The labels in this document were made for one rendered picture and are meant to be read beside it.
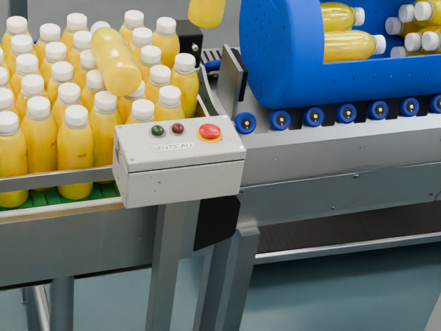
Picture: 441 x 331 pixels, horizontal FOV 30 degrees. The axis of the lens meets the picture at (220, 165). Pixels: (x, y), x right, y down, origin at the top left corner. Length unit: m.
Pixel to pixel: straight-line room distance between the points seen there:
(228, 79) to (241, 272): 0.51
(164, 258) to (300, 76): 0.42
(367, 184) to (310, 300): 0.82
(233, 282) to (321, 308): 0.68
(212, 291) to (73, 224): 0.78
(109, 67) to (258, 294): 1.33
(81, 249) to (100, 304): 0.97
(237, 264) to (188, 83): 0.54
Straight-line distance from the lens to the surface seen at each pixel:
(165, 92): 1.49
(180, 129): 1.36
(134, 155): 1.31
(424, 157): 1.88
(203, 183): 1.37
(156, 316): 1.64
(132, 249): 1.60
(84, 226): 1.53
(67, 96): 1.47
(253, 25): 1.71
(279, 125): 1.66
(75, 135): 1.43
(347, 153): 1.77
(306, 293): 2.65
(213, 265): 2.15
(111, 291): 2.56
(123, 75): 1.45
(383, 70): 1.65
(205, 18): 1.53
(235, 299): 2.04
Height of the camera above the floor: 1.93
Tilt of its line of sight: 40 degrees down
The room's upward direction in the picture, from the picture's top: 9 degrees clockwise
